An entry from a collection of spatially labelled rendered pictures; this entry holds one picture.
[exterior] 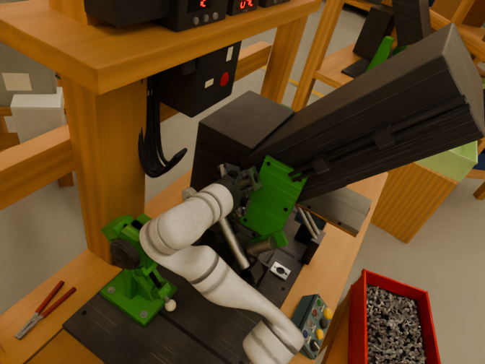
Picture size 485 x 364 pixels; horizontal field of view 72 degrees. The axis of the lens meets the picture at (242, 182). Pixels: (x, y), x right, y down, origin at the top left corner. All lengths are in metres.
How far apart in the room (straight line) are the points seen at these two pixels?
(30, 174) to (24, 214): 1.66
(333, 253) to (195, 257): 0.69
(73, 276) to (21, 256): 1.22
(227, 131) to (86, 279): 0.56
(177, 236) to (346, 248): 0.80
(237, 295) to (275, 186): 0.32
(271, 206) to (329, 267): 0.37
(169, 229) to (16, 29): 0.36
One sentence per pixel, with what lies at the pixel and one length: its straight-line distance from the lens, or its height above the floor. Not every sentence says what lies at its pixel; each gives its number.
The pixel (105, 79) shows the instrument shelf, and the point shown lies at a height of 1.52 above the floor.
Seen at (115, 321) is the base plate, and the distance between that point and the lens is 0.95.
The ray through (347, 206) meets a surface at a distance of 1.02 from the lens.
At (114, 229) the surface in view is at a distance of 0.79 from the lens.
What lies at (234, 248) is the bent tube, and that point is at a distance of 0.93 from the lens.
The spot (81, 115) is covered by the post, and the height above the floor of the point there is 1.36.
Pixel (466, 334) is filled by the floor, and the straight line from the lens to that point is 2.66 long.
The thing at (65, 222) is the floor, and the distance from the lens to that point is 2.36.
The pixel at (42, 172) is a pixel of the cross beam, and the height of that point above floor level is 1.23.
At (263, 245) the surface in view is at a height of 1.08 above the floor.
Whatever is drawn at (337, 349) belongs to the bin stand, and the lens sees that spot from 1.15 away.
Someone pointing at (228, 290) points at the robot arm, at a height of 1.22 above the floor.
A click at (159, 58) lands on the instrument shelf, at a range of 0.58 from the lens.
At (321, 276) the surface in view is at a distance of 1.13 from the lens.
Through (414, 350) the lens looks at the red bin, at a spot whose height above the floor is 0.88.
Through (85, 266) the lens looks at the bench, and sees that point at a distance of 1.07.
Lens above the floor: 1.75
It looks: 40 degrees down
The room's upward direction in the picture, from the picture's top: 15 degrees clockwise
